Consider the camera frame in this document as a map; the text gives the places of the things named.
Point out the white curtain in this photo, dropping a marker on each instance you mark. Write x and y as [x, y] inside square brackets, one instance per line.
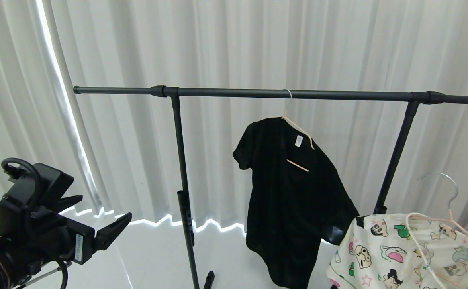
[217, 48]

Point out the black garment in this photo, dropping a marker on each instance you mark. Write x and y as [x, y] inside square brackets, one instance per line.
[294, 216]

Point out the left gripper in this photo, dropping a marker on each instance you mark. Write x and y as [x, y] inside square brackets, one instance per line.
[77, 245]

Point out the black clothes rack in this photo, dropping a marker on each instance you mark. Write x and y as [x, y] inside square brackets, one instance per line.
[298, 94]

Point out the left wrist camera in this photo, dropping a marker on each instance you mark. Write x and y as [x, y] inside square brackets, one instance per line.
[45, 184]

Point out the cream printed garment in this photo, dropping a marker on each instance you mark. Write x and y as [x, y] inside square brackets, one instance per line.
[382, 257]

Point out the pink clothes hanger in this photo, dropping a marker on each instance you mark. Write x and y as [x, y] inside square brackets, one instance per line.
[298, 127]
[454, 224]

